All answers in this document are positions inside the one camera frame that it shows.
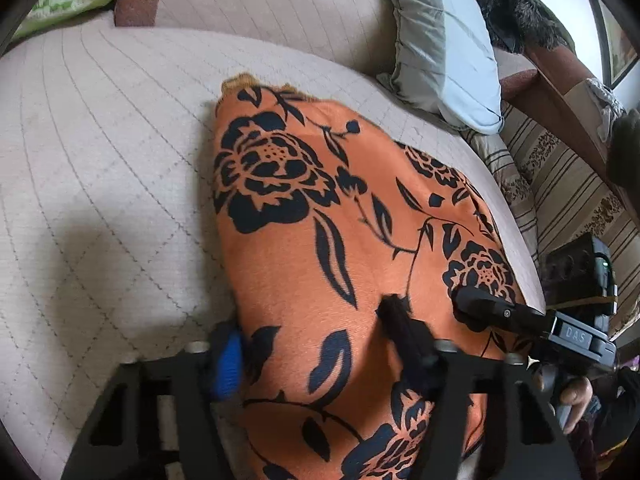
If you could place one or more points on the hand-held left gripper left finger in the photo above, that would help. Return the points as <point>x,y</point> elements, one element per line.
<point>227,362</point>

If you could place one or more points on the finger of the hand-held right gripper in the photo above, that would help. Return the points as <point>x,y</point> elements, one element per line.
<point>495,310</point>

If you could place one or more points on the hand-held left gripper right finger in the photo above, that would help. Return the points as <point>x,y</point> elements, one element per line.
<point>407,332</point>

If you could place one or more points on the orange black floral garment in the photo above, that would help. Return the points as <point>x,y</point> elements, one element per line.
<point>310,240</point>

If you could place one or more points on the person's right hand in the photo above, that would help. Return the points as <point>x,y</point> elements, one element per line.
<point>580,400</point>

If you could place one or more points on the striped beige cloth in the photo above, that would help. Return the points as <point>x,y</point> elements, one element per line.
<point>565,185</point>

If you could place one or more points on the white knitted cloth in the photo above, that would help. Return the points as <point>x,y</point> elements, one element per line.
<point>607,105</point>

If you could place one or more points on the beige quilted sofa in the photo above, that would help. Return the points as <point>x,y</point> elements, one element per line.
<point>100,160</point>

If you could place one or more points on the light grey pillow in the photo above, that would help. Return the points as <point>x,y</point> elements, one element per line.
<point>440,50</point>

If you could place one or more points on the dark furry cloth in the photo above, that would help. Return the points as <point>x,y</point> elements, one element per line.
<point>520,10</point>

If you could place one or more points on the framed wall picture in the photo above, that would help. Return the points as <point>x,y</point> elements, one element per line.
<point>617,45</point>

